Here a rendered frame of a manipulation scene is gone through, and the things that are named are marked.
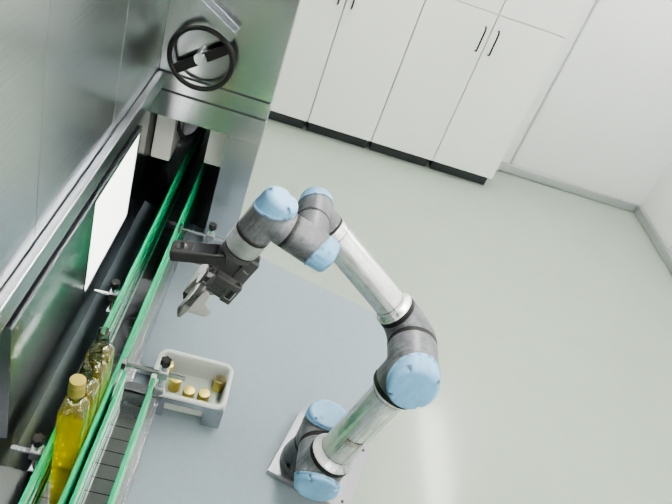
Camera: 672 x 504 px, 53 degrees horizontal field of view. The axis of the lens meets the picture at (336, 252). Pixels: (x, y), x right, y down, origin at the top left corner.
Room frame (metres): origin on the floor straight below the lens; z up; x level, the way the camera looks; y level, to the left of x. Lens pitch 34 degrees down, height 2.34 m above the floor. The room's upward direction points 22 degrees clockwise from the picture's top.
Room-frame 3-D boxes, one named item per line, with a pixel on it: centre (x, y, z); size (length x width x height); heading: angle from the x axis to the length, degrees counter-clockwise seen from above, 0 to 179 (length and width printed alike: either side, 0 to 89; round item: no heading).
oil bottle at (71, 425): (0.93, 0.41, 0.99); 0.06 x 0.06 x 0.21; 10
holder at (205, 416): (1.33, 0.28, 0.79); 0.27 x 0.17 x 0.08; 100
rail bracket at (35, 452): (0.86, 0.47, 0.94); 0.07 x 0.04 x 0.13; 100
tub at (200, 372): (1.33, 0.25, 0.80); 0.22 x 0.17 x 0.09; 100
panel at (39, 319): (1.29, 0.61, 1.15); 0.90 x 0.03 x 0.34; 10
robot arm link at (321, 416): (1.25, -0.14, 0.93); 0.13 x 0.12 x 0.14; 8
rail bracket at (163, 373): (1.20, 0.33, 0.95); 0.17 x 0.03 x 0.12; 100
